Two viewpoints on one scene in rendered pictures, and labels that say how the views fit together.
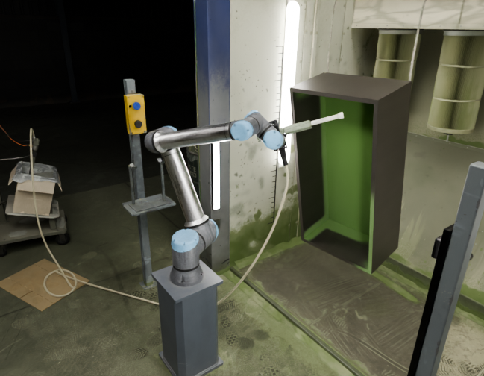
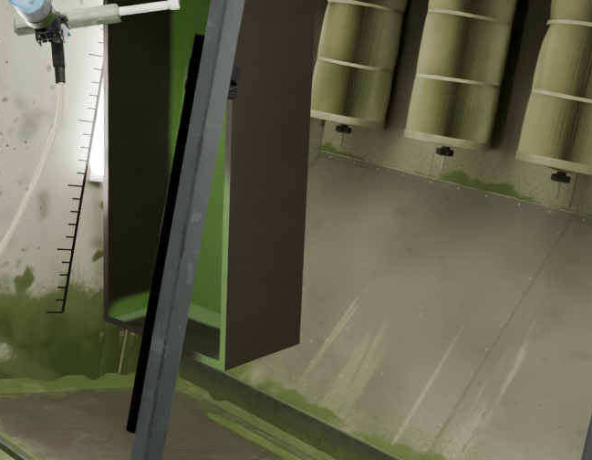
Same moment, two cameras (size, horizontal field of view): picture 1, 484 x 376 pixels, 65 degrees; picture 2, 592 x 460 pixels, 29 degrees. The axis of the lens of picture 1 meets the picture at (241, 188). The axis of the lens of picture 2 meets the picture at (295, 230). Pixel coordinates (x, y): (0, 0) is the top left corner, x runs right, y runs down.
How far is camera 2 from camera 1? 1.56 m
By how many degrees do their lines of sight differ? 17
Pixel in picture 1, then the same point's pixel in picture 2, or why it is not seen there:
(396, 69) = (359, 21)
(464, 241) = (214, 45)
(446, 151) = (450, 204)
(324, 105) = (181, 31)
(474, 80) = (481, 42)
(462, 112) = (460, 103)
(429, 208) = (401, 312)
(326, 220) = not seen: hidden behind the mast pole
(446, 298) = (194, 147)
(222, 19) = not seen: outside the picture
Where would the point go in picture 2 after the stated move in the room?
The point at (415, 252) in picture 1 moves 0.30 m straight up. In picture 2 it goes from (359, 401) to (375, 322)
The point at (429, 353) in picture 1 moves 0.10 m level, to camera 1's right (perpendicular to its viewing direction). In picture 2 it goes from (173, 257) to (223, 266)
